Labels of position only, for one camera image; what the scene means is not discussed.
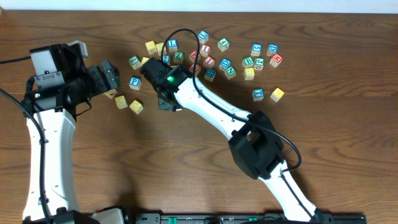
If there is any blue D block middle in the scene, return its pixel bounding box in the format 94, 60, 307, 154
220, 58, 231, 71

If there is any yellow block right middle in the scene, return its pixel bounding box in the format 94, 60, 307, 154
244, 67, 255, 80

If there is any blue 2 block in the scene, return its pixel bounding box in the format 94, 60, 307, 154
162, 55, 171, 65

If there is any blue 5 block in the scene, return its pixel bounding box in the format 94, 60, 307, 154
251, 43, 262, 57

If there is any yellow block lower right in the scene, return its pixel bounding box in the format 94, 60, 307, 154
129, 100, 144, 114

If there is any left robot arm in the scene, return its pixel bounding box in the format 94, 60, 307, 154
21, 40, 120, 223

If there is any yellow block lower left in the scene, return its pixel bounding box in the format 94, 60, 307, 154
104, 89, 118, 99

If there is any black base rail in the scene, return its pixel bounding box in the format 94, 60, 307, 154
124, 213, 368, 224

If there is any blue d block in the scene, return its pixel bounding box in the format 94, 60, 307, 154
266, 44, 279, 57
220, 58, 231, 71

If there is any yellow block beside L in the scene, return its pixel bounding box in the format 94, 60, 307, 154
141, 57, 149, 65

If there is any yellow block far right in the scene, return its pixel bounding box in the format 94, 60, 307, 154
270, 87, 285, 102

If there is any blue T block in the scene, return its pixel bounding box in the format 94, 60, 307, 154
252, 88, 264, 101

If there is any red U block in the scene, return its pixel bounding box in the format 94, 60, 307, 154
189, 63, 201, 76

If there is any yellow block top left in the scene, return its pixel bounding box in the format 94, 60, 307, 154
145, 40, 157, 55

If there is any green 4 block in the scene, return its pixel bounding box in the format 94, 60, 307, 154
218, 37, 230, 52

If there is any blue L block left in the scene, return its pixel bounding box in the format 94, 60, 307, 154
167, 39, 178, 52

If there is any blue l block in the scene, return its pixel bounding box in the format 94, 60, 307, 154
197, 30, 209, 44
167, 39, 178, 52

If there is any blue P block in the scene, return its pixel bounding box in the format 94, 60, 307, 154
129, 77, 142, 90

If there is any yellow block lower middle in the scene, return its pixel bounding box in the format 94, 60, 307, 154
115, 95, 128, 109

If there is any green L block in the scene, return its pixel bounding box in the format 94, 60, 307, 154
129, 55, 141, 70

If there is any red E block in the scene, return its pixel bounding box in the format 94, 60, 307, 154
189, 50, 201, 63

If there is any blue H block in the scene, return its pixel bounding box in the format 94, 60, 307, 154
204, 68, 216, 82

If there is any blue L block top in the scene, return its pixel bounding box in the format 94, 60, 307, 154
197, 30, 209, 44

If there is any red M block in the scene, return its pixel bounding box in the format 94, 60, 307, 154
269, 54, 283, 68

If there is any blue D block right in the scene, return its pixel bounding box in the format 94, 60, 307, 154
266, 44, 279, 57

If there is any green N block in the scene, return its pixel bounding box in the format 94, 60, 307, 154
224, 65, 237, 80

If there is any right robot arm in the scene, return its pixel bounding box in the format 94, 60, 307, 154
141, 58, 323, 222

